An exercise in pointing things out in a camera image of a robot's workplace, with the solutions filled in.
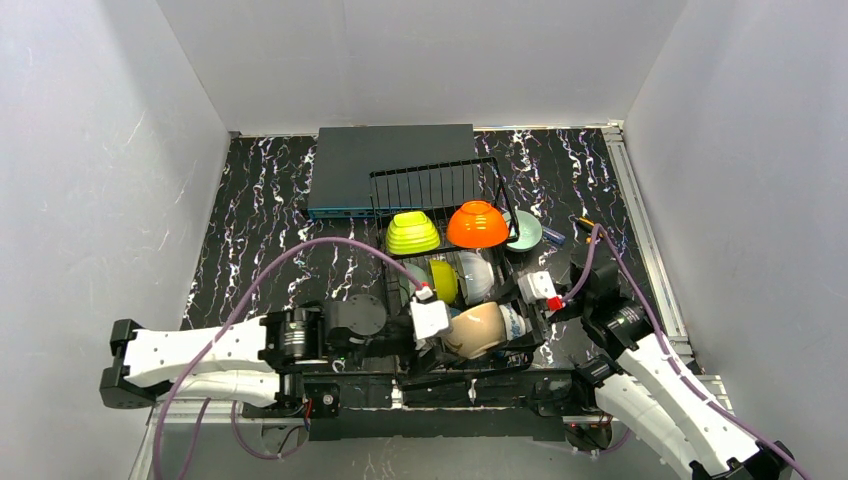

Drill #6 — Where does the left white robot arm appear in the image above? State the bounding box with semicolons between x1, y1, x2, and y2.
99;294;451;410

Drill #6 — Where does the dark grey flat box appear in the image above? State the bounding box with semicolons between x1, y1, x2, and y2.
306;124;476;220

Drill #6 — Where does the yellow green bowl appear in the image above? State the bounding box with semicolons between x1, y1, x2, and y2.
429;259;459;304

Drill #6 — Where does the black wire dish rack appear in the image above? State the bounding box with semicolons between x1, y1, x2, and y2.
369;157;544;384

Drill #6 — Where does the orange white bowl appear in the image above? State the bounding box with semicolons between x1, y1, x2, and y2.
446;200;510;249

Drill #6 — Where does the green white bowl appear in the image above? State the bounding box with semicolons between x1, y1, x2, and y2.
386;211;441;255

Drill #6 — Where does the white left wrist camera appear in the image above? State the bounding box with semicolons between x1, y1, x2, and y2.
408;283;451;341

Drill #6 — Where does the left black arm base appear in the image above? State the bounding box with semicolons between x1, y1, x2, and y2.
236;377;341;456

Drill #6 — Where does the yellow black T-handle hex key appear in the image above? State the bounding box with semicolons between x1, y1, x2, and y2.
574;217;595;244

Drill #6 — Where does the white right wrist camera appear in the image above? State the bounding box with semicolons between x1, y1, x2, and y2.
517;271;565;312

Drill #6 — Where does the cream white bowl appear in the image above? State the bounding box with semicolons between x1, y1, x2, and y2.
442;302;507;360

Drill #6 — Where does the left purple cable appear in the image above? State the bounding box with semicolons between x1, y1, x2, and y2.
152;237;425;480

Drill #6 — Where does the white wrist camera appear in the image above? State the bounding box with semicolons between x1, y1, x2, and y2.
408;283;451;341
517;271;565;312

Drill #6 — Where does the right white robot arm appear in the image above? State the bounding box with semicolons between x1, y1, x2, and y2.
496;257;800;479

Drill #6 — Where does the aluminium table edge rail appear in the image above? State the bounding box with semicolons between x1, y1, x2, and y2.
601;123;732;409

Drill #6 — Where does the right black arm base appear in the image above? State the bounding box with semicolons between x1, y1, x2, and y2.
518;356;632;459

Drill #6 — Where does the blue red screwdriver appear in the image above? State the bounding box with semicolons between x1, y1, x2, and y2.
542;227;568;246

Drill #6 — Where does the pale green bowl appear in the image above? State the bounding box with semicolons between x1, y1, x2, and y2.
399;262;432;306

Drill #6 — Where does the blue patterned bowl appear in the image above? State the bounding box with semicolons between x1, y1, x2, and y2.
499;304;531;341

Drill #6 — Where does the purple cable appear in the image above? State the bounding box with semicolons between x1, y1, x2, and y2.
152;237;425;480
559;223;813;480

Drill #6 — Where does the dark striped white bowl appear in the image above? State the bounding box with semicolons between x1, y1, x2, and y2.
457;251;495;306

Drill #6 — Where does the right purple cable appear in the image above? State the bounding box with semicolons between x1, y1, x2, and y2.
559;223;813;480

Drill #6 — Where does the grey green small bowl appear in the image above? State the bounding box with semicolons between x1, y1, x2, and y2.
502;210;543;253

